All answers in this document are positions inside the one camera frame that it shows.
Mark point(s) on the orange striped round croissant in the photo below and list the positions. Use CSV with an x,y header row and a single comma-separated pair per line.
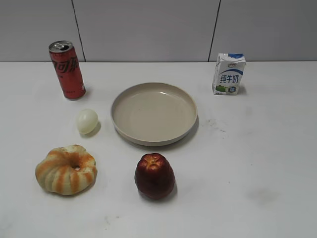
x,y
66,170

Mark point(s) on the beige round plate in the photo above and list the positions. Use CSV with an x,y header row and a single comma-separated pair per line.
x,y
154,114

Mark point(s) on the dark red apple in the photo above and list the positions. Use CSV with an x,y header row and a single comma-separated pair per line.
x,y
154,176

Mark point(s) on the white egg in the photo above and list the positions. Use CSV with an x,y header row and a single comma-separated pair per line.
x,y
86,121

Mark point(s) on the white blue milk carton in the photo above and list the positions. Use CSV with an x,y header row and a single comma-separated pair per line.
x,y
229,70

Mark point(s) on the red cola can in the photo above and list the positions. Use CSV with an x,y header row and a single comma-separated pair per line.
x,y
66,65

